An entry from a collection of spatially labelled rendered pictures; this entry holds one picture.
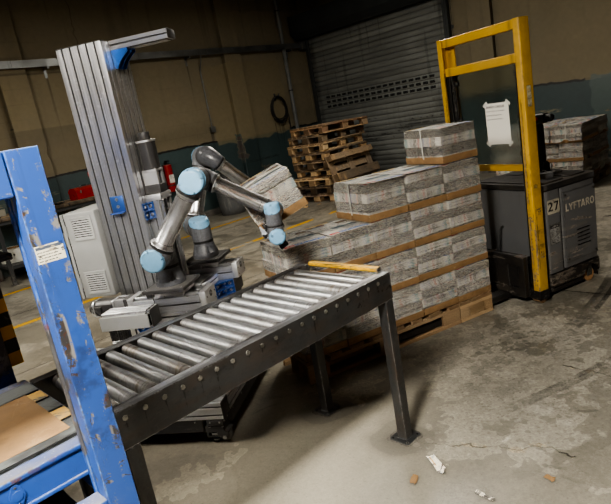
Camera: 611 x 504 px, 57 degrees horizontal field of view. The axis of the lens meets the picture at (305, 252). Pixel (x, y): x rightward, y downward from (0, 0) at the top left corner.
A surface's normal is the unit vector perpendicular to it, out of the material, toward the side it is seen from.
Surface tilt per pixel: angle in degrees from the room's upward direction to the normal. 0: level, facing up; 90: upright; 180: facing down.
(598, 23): 90
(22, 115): 90
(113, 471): 90
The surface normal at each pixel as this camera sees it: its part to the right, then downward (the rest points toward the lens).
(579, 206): 0.45, 0.14
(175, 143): 0.69, 0.05
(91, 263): -0.19, 0.27
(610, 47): -0.70, 0.29
